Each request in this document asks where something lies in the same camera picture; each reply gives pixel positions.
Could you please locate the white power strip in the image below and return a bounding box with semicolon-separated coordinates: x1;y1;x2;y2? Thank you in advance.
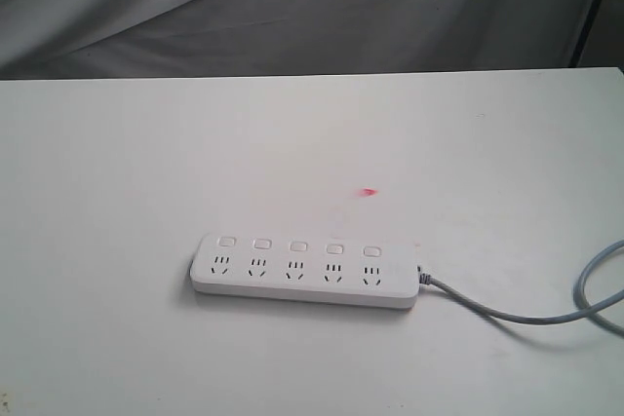
189;234;420;310

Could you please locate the grey backdrop cloth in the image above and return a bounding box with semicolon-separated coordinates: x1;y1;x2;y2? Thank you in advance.
1;0;594;79

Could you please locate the black tripod stand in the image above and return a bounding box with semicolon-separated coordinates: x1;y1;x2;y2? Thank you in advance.
567;0;603;68

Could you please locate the grey power cable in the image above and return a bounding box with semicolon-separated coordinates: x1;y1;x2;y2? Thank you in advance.
414;239;624;335

